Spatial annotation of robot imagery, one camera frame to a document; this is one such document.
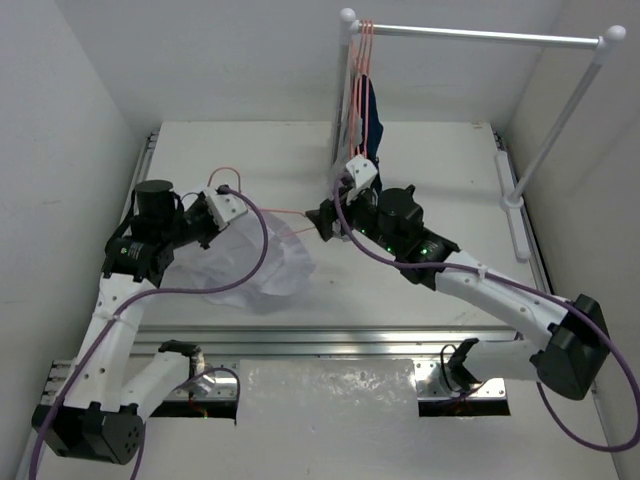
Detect dark blue hanging garment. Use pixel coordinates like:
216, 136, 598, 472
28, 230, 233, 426
348, 74, 384, 170

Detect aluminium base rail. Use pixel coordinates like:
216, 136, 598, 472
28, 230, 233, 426
42, 324, 591, 401

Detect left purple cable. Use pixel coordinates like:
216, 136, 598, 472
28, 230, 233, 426
27, 184, 270, 480

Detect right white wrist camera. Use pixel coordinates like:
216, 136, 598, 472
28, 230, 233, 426
345, 155, 378, 195

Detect purple cable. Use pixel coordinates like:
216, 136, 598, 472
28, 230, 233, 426
27, 184, 270, 480
332, 174, 640, 454

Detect white clothes rack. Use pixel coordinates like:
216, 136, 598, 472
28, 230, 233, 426
329, 8, 626, 262

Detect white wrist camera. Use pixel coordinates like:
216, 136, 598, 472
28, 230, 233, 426
203, 185, 248, 231
345, 155, 378, 195

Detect grey hanging garment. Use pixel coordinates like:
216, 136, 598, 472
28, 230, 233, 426
327, 150, 351, 185

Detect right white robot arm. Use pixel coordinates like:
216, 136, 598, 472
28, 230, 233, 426
305, 186, 610, 400

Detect white shirt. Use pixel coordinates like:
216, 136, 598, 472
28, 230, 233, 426
163, 212, 315, 312

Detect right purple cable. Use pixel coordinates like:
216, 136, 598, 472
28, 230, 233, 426
332, 174, 640, 454

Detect pink hangers on rack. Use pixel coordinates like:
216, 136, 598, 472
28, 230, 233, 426
348, 20, 374, 158

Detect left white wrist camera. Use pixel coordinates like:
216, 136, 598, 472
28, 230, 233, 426
203, 185, 248, 231

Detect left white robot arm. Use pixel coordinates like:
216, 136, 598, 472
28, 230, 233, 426
29, 180, 247, 478

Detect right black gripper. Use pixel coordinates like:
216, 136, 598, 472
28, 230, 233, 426
307, 180, 401, 256

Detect pink wire hanger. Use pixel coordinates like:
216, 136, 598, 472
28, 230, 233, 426
207, 166, 315, 235

